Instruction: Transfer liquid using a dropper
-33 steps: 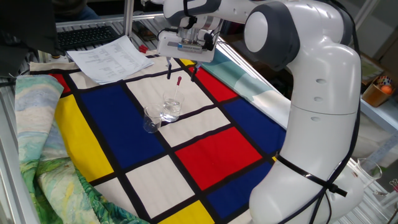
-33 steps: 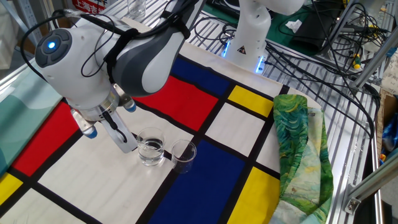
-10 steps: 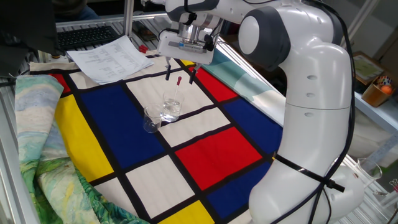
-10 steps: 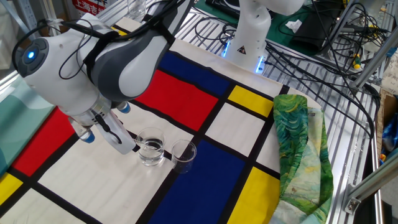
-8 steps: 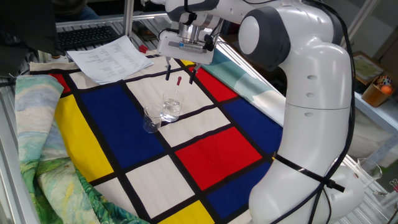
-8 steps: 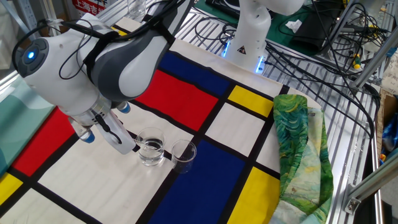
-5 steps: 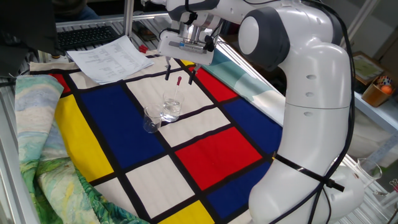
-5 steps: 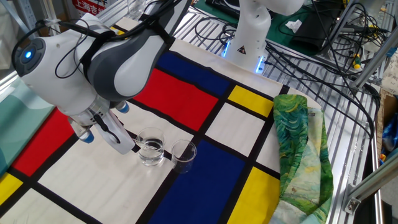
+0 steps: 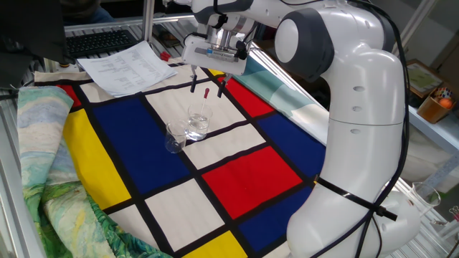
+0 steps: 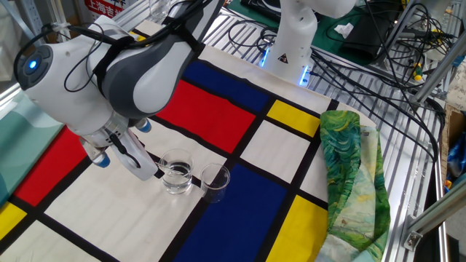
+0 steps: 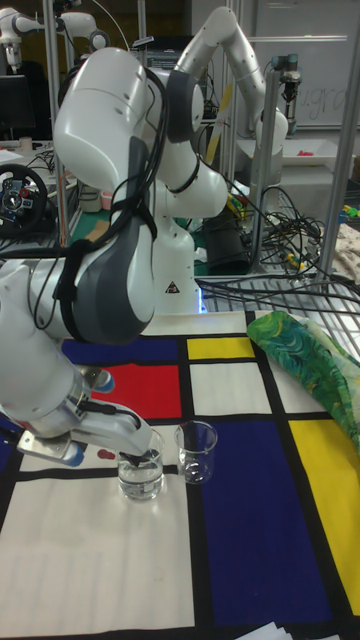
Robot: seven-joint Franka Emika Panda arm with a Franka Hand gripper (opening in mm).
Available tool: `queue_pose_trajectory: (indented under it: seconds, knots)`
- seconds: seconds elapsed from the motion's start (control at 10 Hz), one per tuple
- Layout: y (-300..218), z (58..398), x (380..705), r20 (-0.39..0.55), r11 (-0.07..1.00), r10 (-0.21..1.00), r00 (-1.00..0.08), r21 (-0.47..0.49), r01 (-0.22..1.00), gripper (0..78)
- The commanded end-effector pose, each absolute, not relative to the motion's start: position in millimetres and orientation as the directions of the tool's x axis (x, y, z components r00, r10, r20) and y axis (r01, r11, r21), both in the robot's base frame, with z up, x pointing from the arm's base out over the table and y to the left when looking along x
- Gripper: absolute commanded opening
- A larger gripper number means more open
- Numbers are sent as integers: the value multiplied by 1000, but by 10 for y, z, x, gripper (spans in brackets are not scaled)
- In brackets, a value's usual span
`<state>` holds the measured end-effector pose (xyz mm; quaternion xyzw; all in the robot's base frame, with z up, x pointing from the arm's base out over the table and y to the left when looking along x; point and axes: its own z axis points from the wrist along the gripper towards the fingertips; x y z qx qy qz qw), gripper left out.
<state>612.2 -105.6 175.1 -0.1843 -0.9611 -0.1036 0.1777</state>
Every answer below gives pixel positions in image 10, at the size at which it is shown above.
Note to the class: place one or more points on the aluminium profile beam with bracket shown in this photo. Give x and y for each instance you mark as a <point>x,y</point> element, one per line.
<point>433,214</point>

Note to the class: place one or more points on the red sign with white letters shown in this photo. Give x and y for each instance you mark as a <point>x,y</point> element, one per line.
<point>105,9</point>

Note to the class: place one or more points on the green painted landscape cloth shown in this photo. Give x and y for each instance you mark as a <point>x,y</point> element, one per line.
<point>342,153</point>

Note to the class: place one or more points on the glass beaker with water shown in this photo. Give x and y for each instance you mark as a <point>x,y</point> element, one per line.
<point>176,182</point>

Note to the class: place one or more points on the yellow green screwdriver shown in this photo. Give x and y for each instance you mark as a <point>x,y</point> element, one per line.
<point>418,71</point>

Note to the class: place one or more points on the crumpled white tissue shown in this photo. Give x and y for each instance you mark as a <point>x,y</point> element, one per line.
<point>344,30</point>

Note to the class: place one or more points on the black pouch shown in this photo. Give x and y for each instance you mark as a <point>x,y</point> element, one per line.
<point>367,36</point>

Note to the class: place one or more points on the brown cardboard box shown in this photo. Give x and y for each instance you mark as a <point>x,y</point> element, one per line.
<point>451,123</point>

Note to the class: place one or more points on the colour block tablecloth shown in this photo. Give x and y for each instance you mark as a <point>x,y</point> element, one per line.
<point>109,203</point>

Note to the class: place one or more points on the blue plastic bag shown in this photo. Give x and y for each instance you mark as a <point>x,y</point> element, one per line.
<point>458,156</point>

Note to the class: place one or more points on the pale teal white cloth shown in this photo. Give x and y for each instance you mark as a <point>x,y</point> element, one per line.
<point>22,145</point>

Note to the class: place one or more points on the green desk mat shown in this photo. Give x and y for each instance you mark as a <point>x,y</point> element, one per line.
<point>324,40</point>

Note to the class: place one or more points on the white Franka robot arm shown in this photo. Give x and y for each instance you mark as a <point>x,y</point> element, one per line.
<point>73,94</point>

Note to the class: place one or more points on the black flat box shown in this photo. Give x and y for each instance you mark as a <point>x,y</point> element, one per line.
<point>262,7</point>

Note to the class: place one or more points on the slanted aluminium profile post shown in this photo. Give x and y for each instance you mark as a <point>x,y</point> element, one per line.
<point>437,72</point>

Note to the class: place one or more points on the empty glass beaker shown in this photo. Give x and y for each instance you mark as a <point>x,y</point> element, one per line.
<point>215,194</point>

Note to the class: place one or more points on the grey perforated shelf rack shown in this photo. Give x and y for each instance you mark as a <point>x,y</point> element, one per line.
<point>36,22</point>

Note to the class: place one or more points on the tall clear glass beaker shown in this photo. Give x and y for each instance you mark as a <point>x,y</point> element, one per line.
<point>160,9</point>

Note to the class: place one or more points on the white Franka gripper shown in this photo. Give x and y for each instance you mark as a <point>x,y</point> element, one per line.
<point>142,163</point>

